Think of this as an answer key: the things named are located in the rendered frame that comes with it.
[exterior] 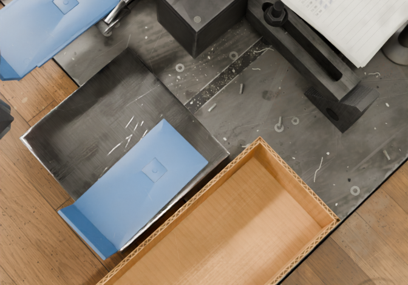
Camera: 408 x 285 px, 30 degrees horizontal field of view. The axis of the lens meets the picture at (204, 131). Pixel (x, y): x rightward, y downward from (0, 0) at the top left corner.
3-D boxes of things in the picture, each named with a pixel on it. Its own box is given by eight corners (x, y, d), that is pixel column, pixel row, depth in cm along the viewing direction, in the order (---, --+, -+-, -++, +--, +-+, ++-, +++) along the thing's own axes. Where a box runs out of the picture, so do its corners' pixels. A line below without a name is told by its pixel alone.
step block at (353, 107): (303, 93, 88) (317, 68, 80) (320, 78, 89) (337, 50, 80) (342, 133, 87) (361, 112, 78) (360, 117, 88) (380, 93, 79)
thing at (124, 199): (61, 216, 81) (57, 211, 79) (163, 119, 85) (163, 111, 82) (105, 262, 80) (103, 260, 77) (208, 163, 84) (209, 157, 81)
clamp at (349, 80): (236, 29, 90) (244, -7, 80) (257, 11, 91) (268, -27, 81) (325, 119, 88) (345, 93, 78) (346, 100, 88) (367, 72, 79)
